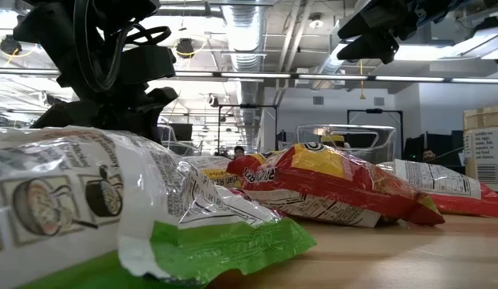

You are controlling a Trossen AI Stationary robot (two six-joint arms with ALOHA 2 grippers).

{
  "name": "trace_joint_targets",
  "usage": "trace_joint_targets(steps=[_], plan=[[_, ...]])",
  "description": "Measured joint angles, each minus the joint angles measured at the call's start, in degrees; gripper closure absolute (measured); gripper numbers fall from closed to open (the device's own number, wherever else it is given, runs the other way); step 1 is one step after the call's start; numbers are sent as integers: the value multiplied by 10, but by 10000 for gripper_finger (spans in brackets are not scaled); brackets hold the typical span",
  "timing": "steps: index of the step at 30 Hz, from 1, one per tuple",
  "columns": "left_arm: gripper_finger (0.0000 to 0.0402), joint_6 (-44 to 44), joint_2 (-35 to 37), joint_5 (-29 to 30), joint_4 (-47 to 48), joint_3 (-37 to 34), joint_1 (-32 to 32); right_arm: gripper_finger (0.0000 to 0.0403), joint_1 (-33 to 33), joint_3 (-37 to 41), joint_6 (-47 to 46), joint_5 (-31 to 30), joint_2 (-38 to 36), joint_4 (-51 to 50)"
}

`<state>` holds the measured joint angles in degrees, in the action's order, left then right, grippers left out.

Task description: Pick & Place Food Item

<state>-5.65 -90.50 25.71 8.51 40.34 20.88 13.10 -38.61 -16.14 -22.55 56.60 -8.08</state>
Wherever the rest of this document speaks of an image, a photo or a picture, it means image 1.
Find black metal frame rig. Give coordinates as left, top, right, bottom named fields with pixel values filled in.
left=347, top=108, right=405, bottom=161
left=217, top=103, right=279, bottom=153

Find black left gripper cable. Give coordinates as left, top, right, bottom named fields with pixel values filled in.
left=71, top=0, right=173, bottom=93

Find long ceiling light bar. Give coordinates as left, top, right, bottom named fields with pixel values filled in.
left=0, top=67, right=498, bottom=84

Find yellow-edged ramen noodle packet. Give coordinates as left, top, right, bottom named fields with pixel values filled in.
left=183, top=155, right=243, bottom=189

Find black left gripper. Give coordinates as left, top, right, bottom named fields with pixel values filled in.
left=31, top=43, right=179, bottom=141

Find black ceiling spotlight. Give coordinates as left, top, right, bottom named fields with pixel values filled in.
left=175, top=38, right=196, bottom=59
left=0, top=34, right=23, bottom=56

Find red-edged ramen noodle packet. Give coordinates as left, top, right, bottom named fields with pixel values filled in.
left=377, top=158, right=498, bottom=220

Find dark desk monitors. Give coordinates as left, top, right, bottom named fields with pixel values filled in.
left=403, top=132, right=465, bottom=172

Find tan-lid spice jar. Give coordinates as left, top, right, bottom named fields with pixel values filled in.
left=462, top=104, right=498, bottom=193

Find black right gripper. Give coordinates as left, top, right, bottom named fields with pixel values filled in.
left=336, top=0, right=471, bottom=65

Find red and yellow ramen packet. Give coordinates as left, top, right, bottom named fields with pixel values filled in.
left=227, top=142, right=446, bottom=229

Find silver ventilation duct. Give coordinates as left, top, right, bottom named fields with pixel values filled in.
left=312, top=39, right=354, bottom=78
left=220, top=0, right=271, bottom=153

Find green-edged ramen noodle packet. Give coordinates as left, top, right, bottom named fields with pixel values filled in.
left=0, top=125, right=317, bottom=289

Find yellow-lid spice jar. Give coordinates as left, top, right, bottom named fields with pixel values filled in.
left=320, top=134, right=347, bottom=149

